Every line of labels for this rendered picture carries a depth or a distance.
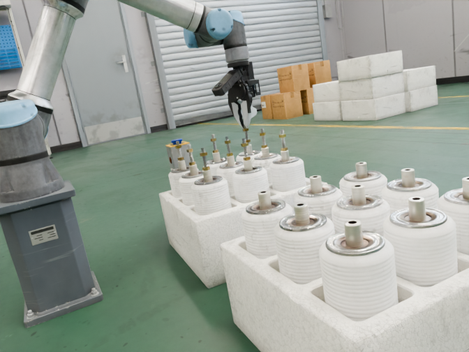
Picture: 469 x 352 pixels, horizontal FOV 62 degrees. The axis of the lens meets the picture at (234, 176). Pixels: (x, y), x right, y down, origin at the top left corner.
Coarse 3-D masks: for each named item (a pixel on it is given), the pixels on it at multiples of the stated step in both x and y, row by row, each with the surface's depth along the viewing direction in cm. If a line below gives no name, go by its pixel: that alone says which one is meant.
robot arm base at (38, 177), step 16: (16, 160) 92; (32, 160) 94; (48, 160) 99; (0, 176) 94; (16, 176) 92; (32, 176) 93; (48, 176) 97; (0, 192) 94; (16, 192) 92; (32, 192) 93; (48, 192) 95
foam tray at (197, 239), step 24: (168, 192) 128; (288, 192) 106; (168, 216) 123; (192, 216) 99; (216, 216) 97; (240, 216) 99; (192, 240) 102; (216, 240) 97; (192, 264) 108; (216, 264) 98
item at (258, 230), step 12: (288, 204) 74; (252, 216) 70; (264, 216) 69; (276, 216) 69; (252, 228) 71; (264, 228) 69; (252, 240) 71; (264, 240) 70; (252, 252) 72; (264, 252) 71; (276, 252) 70
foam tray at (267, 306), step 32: (224, 256) 78; (256, 288) 66; (288, 288) 58; (320, 288) 57; (416, 288) 52; (448, 288) 51; (256, 320) 70; (288, 320) 58; (320, 320) 50; (384, 320) 47; (416, 320) 48; (448, 320) 51
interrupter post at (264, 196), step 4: (260, 192) 73; (264, 192) 73; (268, 192) 72; (260, 196) 72; (264, 196) 72; (268, 196) 72; (260, 200) 72; (264, 200) 72; (268, 200) 72; (260, 204) 72; (264, 204) 72; (268, 204) 72; (260, 208) 73; (264, 208) 72; (268, 208) 72
